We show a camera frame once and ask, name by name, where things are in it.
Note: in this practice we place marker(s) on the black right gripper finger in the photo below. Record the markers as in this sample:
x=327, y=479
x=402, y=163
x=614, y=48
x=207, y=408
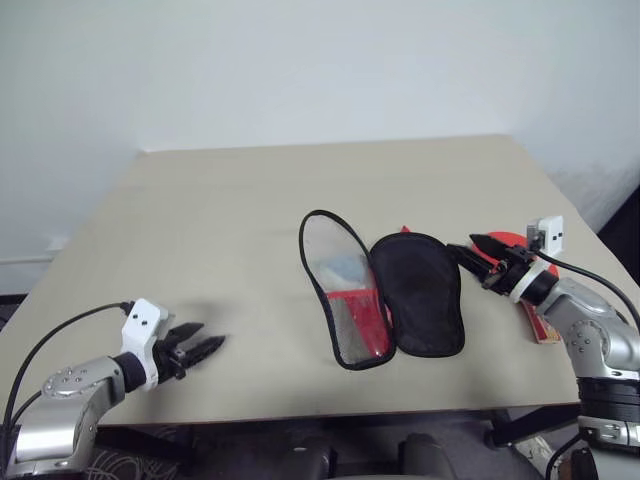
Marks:
x=467, y=257
x=487, y=244

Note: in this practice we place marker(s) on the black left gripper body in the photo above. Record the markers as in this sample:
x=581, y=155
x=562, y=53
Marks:
x=167, y=357

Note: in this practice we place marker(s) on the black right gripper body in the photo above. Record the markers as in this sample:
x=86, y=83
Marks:
x=507, y=275

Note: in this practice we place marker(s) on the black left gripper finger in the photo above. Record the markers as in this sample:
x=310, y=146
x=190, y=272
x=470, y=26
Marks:
x=206, y=347
x=189, y=330

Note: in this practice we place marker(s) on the red table tennis paddle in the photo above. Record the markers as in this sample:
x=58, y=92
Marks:
x=510, y=236

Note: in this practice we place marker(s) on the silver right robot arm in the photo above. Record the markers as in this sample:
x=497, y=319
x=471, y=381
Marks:
x=600, y=335

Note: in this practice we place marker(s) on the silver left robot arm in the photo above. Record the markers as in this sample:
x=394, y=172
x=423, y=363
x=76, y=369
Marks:
x=65, y=400

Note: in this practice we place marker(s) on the black zip pouch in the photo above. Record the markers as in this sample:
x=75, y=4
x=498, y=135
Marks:
x=420, y=300

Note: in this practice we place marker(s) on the dark patterned fabric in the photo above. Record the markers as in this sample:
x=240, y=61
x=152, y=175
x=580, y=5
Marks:
x=135, y=462

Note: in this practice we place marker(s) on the red card insert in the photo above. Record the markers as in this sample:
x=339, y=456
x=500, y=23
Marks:
x=362, y=312

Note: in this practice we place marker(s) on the dark rounded shape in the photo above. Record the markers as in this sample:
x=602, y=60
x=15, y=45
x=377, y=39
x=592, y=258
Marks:
x=310, y=462
x=425, y=457

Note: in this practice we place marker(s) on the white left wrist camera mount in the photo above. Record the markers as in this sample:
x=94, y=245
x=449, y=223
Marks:
x=142, y=320

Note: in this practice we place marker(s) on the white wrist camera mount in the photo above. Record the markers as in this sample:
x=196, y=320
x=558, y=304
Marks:
x=552, y=232
x=142, y=320

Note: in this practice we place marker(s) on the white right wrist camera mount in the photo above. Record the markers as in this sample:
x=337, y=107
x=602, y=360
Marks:
x=552, y=232

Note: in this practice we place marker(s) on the black table leg frame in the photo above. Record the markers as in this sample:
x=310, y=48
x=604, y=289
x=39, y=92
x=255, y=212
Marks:
x=525, y=425

